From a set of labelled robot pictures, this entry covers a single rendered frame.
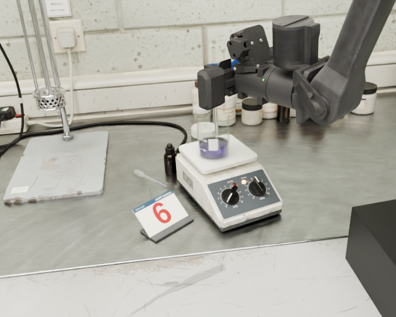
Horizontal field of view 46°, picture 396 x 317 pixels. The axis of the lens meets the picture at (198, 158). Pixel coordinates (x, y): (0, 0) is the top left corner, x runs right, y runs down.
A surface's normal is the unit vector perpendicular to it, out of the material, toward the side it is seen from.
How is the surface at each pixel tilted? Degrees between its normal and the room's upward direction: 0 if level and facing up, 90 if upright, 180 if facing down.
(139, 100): 90
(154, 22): 90
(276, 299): 0
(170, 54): 90
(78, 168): 0
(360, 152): 0
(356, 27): 94
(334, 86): 66
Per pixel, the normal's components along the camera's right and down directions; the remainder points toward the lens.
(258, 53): 0.58, -0.05
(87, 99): 0.13, 0.46
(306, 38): -0.74, 0.40
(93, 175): -0.04, -0.88
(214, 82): 0.69, 0.30
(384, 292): -0.99, 0.10
